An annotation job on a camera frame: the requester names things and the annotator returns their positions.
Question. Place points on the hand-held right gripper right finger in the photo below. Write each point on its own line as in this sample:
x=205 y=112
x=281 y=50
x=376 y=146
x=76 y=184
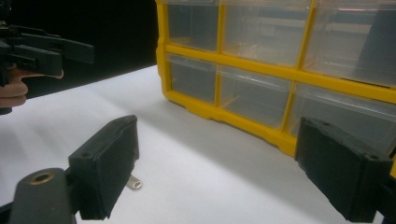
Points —
x=339 y=168

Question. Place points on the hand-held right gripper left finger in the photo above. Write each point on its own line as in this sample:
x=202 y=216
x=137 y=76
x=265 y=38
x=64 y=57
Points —
x=102 y=168

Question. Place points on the small metal hex bolt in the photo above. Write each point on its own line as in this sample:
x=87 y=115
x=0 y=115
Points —
x=134 y=183

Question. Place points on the yellow organizer cabinet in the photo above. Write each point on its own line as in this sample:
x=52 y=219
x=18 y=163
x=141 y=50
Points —
x=199 y=109

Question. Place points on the clear plastic drawer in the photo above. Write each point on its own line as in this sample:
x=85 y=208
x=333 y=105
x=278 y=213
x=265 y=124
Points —
x=191 y=77

